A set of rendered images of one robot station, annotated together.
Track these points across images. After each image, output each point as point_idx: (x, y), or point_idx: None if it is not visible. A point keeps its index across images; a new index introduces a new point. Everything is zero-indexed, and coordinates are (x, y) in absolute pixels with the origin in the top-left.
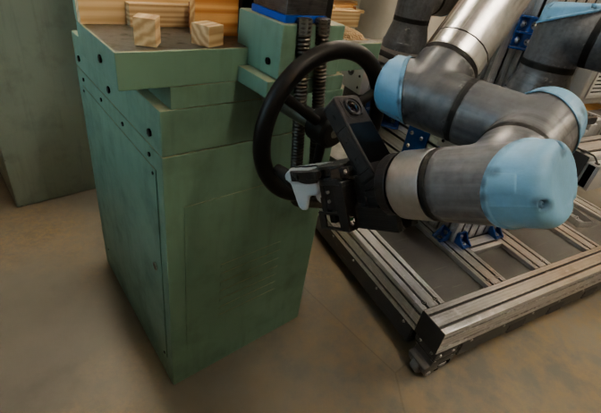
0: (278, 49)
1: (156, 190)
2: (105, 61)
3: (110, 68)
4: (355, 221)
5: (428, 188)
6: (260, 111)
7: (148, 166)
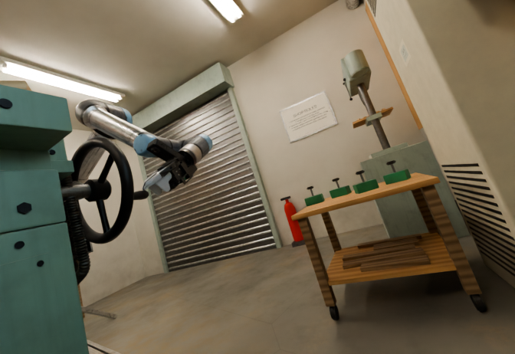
0: (62, 142)
1: (53, 285)
2: (27, 106)
3: (50, 112)
4: (188, 175)
5: (200, 146)
6: (122, 156)
7: (21, 266)
